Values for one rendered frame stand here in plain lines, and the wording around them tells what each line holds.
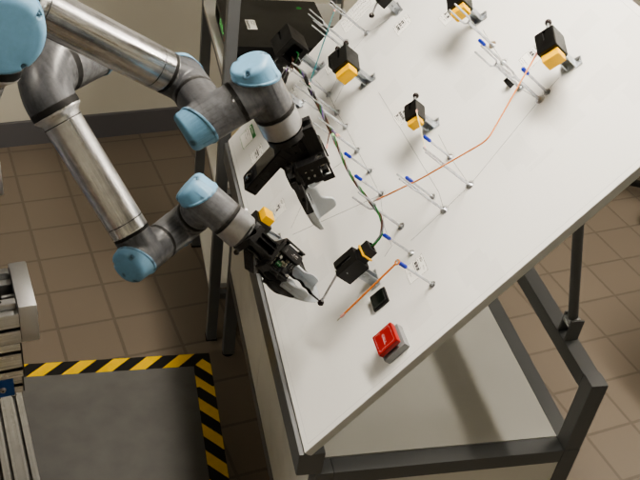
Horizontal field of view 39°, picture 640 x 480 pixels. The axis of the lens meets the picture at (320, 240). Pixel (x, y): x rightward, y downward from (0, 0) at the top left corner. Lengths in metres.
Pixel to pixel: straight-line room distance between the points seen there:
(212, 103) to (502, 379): 1.04
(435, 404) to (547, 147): 0.67
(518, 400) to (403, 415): 0.29
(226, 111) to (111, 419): 1.70
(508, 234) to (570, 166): 0.16
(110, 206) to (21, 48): 0.50
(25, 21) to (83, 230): 2.52
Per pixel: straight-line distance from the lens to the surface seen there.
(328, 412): 1.81
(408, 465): 1.94
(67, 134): 1.72
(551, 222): 1.63
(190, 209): 1.77
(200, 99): 1.52
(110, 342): 3.27
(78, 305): 3.42
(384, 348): 1.71
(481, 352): 2.22
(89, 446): 2.95
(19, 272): 1.82
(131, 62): 1.55
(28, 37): 1.31
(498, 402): 2.12
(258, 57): 1.51
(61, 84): 1.72
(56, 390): 3.12
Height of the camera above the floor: 2.27
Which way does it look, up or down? 37 degrees down
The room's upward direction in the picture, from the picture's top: 9 degrees clockwise
